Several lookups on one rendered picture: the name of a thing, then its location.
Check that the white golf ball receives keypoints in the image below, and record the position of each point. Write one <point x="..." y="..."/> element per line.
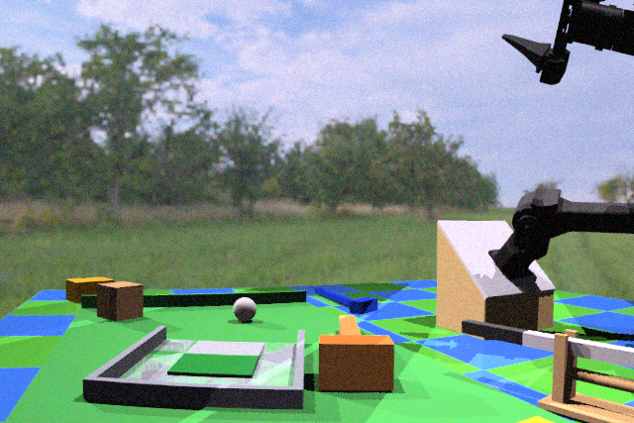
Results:
<point x="245" y="309"/>

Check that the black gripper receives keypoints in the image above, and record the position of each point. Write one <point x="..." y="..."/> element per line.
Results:
<point x="590" y="24"/>

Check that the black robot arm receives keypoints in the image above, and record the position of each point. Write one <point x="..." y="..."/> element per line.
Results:
<point x="543" y="214"/>

